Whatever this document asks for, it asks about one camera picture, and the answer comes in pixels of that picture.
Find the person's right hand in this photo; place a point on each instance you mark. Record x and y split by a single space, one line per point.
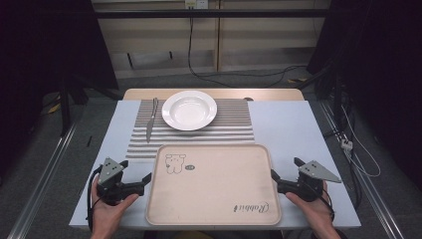
316 212

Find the person's left hand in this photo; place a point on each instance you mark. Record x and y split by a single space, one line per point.
107 215

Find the black curtain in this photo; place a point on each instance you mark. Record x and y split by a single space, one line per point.
375 49
49 43

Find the white wall outlet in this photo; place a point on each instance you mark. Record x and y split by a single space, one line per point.
196 3

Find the beige rectangular tray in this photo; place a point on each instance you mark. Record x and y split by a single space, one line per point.
212 186

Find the wooden table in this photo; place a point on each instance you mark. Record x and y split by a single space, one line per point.
219 93

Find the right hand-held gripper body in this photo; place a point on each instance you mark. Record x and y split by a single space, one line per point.
310 186

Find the black horizontal bar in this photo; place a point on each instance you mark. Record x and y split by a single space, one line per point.
212 13

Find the black metal stand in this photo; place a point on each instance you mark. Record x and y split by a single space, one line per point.
65 106

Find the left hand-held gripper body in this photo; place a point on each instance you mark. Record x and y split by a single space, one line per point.
111 186

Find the metal floor rail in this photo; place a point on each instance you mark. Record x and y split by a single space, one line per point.
368 186
40 186

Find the white round plate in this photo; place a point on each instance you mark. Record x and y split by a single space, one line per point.
189 111

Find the grey striped placemat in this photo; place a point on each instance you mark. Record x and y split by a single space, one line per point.
232 113

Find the silver table knife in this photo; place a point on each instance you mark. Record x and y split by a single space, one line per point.
151 122

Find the white power strip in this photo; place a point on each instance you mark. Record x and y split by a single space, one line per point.
346 144

